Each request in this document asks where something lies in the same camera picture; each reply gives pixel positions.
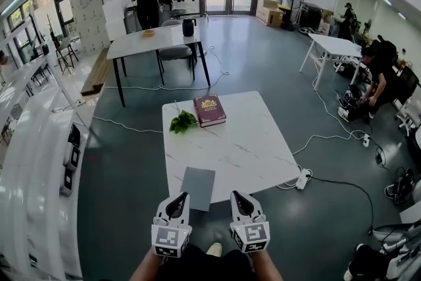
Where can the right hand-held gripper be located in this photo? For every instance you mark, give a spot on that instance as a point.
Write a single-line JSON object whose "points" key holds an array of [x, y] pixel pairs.
{"points": [[251, 235]]}

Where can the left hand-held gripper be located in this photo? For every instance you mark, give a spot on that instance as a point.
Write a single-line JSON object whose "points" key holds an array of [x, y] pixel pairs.
{"points": [[169, 238]]}

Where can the grey rectangular sheet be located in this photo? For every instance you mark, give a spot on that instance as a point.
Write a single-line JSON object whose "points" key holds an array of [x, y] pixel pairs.
{"points": [[197, 187]]}

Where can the person's left forearm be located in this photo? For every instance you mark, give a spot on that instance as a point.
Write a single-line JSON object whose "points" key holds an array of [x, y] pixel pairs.
{"points": [[146, 265]]}

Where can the person's right forearm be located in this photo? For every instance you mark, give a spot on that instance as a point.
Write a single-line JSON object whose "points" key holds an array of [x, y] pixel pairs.
{"points": [[266, 266]]}

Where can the person's black shorts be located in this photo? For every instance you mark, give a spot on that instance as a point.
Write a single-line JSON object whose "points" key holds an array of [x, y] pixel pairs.
{"points": [[204, 268]]}

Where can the white power strip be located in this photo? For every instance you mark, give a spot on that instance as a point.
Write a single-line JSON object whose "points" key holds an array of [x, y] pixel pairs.
{"points": [[303, 179], [366, 139]]}

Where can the green leafy sprig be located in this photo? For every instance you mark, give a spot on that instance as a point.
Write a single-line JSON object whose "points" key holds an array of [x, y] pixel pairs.
{"points": [[180, 123]]}

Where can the dark red hardcover book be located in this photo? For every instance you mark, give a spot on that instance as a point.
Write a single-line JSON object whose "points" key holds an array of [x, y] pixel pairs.
{"points": [[208, 108]]}

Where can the white shelving unit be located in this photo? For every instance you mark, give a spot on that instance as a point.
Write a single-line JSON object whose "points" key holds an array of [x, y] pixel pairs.
{"points": [[36, 174]]}

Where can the black backpack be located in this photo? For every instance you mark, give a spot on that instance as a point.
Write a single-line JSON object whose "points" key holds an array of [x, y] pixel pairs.
{"points": [[399, 187]]}

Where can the wooden platform step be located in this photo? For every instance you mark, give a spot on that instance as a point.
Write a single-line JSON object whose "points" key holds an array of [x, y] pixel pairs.
{"points": [[97, 72]]}

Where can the grey padded chair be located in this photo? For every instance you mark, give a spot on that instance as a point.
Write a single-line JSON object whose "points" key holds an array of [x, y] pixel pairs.
{"points": [[174, 51]]}

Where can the marble table with black legs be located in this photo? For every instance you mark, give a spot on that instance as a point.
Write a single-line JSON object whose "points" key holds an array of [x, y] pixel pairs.
{"points": [[164, 37]]}

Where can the yellow tray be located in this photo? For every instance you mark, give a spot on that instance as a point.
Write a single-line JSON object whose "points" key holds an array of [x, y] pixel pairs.
{"points": [[148, 33]]}

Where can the black jug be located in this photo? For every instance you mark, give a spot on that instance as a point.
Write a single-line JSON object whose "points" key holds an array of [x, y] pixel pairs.
{"points": [[189, 28]]}

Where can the white office chair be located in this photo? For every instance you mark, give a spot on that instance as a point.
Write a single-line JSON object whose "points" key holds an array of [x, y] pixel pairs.
{"points": [[409, 115]]}

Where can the white desk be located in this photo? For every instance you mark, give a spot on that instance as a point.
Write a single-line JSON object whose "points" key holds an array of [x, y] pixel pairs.
{"points": [[335, 42]]}

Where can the brown cardboard box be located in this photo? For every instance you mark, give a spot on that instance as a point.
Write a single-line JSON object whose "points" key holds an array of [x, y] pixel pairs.
{"points": [[275, 18]]}

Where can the black folding chair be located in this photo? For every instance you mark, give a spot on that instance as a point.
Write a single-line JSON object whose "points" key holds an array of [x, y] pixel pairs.
{"points": [[65, 49]]}

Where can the pale cardboard box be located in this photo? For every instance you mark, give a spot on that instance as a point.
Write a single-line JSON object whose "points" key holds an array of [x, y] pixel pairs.
{"points": [[264, 5]]}

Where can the black mesh office chair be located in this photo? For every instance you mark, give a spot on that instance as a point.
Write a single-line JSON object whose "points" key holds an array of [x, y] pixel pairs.
{"points": [[409, 79]]}

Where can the white locker cabinet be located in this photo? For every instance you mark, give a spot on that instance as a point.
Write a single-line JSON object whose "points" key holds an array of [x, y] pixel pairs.
{"points": [[89, 19]]}

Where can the black headrest office chair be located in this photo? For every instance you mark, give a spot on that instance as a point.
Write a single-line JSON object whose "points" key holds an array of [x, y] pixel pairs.
{"points": [[388, 46]]}

